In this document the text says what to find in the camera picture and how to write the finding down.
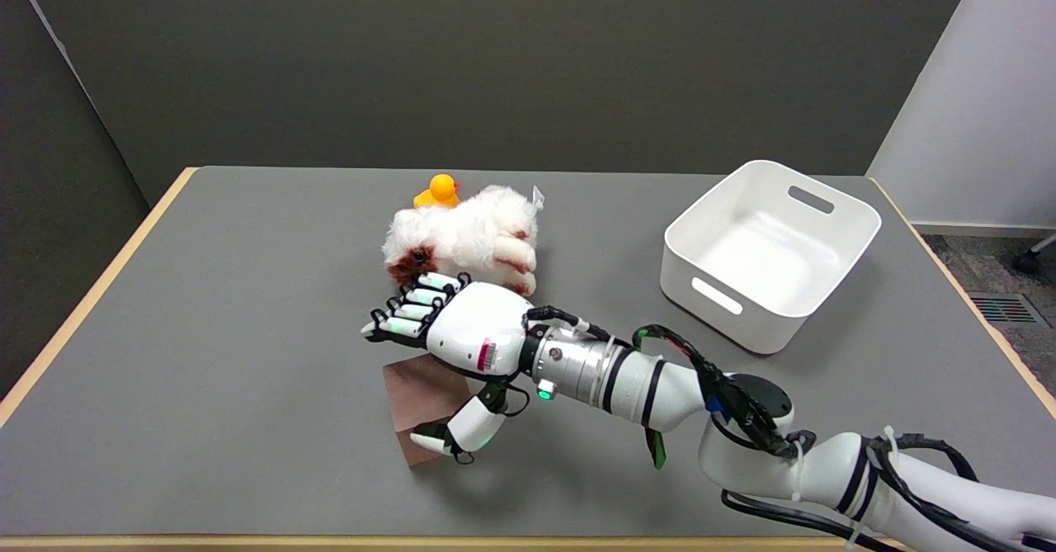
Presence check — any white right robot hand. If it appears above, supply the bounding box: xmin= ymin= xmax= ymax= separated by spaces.
xmin=361 ymin=271 xmax=537 ymax=462

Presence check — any wooden cube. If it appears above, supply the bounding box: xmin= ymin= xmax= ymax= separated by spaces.
xmin=383 ymin=354 xmax=473 ymax=468

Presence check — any floor vent grille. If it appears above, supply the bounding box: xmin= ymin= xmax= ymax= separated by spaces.
xmin=967 ymin=292 xmax=1042 ymax=326

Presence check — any yellow rubber duck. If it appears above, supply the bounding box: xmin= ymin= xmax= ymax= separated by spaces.
xmin=413 ymin=173 xmax=461 ymax=209

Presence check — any white plastic bin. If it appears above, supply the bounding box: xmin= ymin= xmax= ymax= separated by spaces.
xmin=660 ymin=159 xmax=883 ymax=356

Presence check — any black chair caster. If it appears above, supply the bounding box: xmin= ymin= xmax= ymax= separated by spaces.
xmin=1014 ymin=234 xmax=1056 ymax=276

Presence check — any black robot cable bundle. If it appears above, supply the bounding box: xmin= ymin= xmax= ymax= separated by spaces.
xmin=528 ymin=304 xmax=1056 ymax=552

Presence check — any white plush dog toy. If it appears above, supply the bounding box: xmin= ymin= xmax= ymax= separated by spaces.
xmin=381 ymin=185 xmax=545 ymax=297

